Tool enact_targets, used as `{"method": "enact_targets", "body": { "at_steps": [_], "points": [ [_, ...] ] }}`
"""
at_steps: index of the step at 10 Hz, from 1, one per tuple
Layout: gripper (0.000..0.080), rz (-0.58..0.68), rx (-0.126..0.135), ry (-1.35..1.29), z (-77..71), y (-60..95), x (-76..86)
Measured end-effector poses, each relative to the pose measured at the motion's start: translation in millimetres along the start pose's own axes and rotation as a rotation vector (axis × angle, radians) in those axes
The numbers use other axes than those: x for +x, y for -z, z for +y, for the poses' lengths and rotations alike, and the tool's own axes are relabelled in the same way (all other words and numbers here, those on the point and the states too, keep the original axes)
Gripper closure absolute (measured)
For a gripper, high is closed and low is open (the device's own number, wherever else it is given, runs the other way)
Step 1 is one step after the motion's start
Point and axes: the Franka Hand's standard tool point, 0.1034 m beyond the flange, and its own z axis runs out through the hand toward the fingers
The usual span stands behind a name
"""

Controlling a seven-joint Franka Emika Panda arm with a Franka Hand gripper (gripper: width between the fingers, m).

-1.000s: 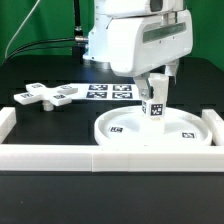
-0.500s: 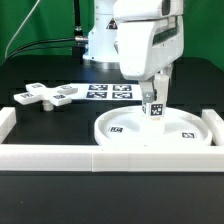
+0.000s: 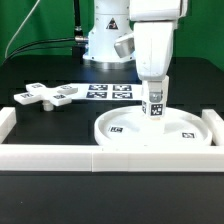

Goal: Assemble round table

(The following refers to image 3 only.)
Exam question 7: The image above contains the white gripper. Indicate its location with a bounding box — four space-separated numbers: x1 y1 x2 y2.
134 21 175 103

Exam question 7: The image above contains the white round table top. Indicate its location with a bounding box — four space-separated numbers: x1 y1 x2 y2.
94 106 212 146

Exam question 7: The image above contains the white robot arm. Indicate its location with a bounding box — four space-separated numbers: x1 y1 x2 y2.
84 0 188 104

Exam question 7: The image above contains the white marker sheet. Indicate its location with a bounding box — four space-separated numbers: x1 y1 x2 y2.
71 84 142 101

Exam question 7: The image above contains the white right fence bar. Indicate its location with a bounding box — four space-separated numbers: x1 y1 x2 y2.
202 109 224 146

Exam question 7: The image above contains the white fence bar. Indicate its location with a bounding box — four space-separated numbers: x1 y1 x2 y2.
0 107 16 144
0 144 224 172
202 109 224 146

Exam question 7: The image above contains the white cross-shaped table base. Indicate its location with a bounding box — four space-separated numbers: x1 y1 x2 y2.
14 83 78 112

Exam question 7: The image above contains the white left fence bar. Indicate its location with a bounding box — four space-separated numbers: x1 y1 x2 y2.
0 107 16 144

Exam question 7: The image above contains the white front fence bar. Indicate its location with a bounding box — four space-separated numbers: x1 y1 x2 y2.
0 144 224 172

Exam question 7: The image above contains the black vertical post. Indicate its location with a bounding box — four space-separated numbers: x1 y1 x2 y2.
73 0 83 36

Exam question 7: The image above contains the black cable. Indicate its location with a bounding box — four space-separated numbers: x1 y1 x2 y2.
1 36 89 66

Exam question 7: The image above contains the white cable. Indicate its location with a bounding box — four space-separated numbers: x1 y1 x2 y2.
4 0 42 60

